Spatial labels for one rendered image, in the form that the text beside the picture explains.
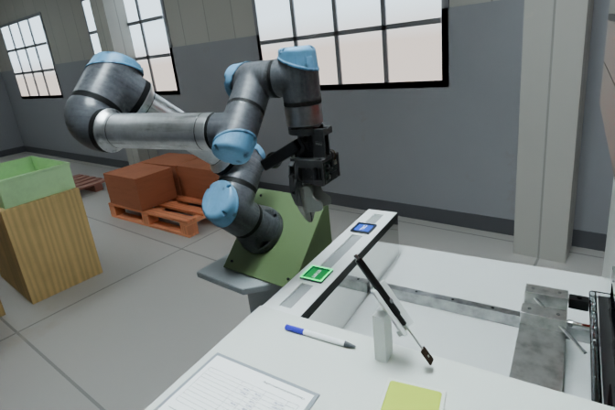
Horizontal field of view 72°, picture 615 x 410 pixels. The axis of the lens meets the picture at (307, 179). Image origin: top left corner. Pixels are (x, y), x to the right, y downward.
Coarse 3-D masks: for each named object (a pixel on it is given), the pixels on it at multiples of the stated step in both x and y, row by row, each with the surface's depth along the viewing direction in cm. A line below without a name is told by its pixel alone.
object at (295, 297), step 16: (352, 224) 121; (384, 224) 118; (336, 240) 112; (352, 240) 112; (368, 240) 110; (320, 256) 104; (336, 256) 104; (352, 256) 103; (304, 272) 98; (336, 272) 97; (288, 288) 92; (304, 288) 92; (320, 288) 91; (272, 304) 87; (288, 304) 87; (304, 304) 86
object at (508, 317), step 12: (396, 288) 107; (408, 288) 107; (408, 300) 106; (420, 300) 104; (432, 300) 102; (444, 300) 101; (456, 300) 100; (468, 300) 99; (456, 312) 100; (468, 312) 98; (480, 312) 97; (492, 312) 95; (504, 312) 94; (516, 312) 93; (504, 324) 94; (516, 324) 93; (576, 336) 87; (588, 336) 86
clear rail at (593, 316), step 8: (592, 296) 88; (592, 304) 85; (592, 312) 83; (592, 320) 81; (592, 328) 79; (592, 336) 77; (592, 344) 75; (592, 352) 73; (592, 360) 72; (592, 368) 70; (592, 376) 68; (600, 376) 69; (592, 384) 67; (600, 384) 67; (592, 392) 66; (600, 392) 66; (592, 400) 64; (600, 400) 64
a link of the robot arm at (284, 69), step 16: (288, 48) 78; (304, 48) 78; (272, 64) 81; (288, 64) 78; (304, 64) 78; (272, 80) 81; (288, 80) 79; (304, 80) 79; (288, 96) 81; (304, 96) 80; (320, 96) 83
